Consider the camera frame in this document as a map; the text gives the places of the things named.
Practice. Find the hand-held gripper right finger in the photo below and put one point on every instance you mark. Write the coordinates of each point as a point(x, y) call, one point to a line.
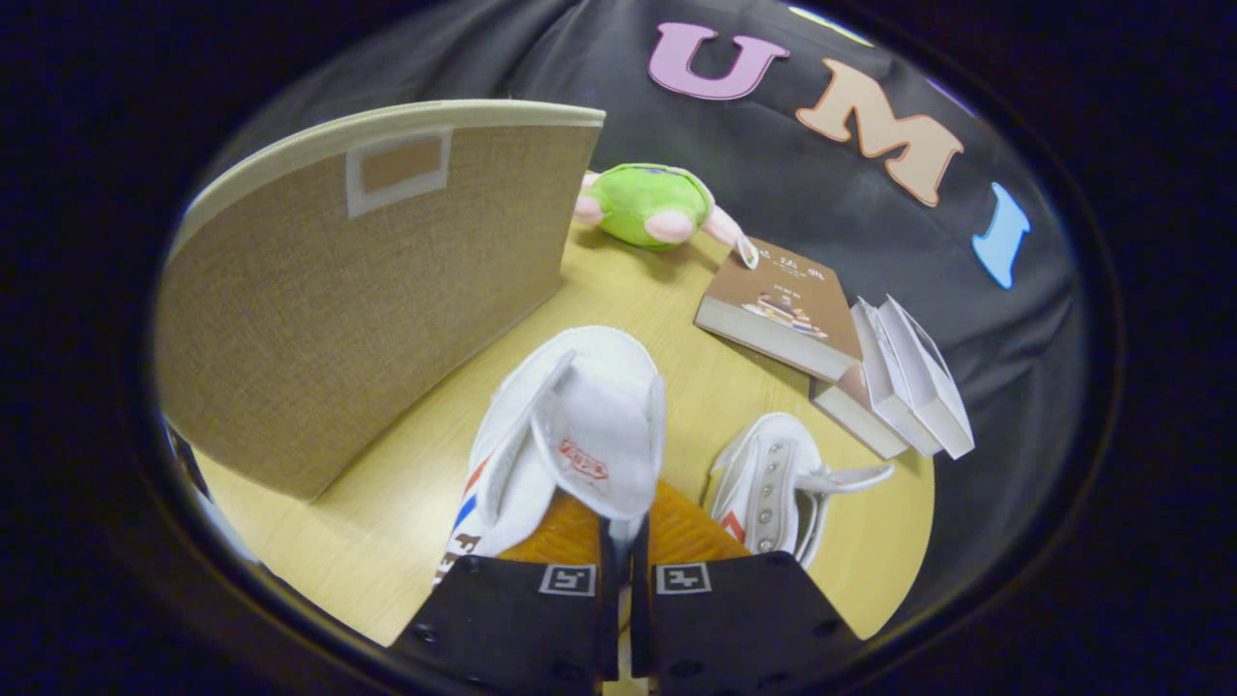
point(640, 599)

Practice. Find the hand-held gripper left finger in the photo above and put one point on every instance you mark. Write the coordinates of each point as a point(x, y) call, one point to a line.
point(609, 619)

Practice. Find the white canvas shoe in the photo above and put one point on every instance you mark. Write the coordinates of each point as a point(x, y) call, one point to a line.
point(580, 425)
point(763, 483)

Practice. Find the beige fabric storage box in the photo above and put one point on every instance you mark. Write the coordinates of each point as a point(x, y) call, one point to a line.
point(338, 309)

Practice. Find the white book with patterned cover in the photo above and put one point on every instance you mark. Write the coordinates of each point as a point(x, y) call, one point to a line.
point(884, 387)

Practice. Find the light brown book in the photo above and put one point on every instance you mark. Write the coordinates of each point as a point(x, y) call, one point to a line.
point(773, 290)

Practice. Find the green and pink plush toy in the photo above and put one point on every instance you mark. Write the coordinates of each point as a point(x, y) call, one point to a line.
point(647, 203)

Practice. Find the black backdrop cloth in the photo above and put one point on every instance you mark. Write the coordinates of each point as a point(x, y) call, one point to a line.
point(773, 155)

